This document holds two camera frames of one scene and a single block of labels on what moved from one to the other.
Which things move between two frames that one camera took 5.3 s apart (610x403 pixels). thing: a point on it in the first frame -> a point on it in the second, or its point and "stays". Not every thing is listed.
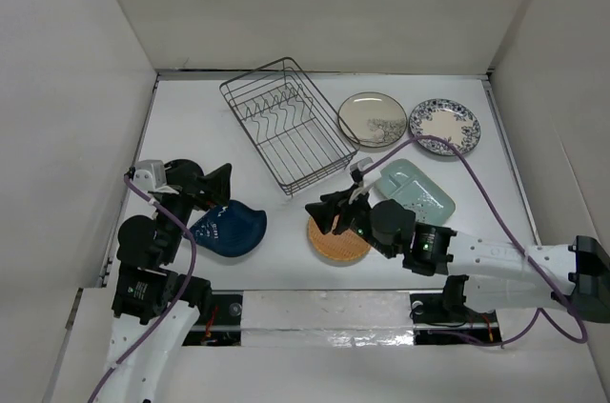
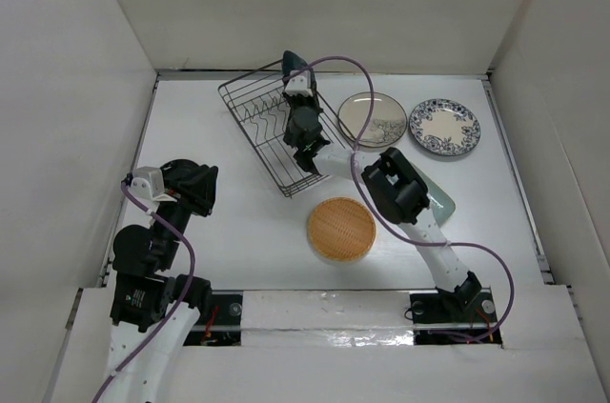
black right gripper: (323, 212) -> (314, 101)
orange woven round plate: (342, 250) stays
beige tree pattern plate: (372, 119) stays
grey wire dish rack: (294, 132) stays
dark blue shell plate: (229, 230) -> (292, 62)
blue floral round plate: (447, 118) stays
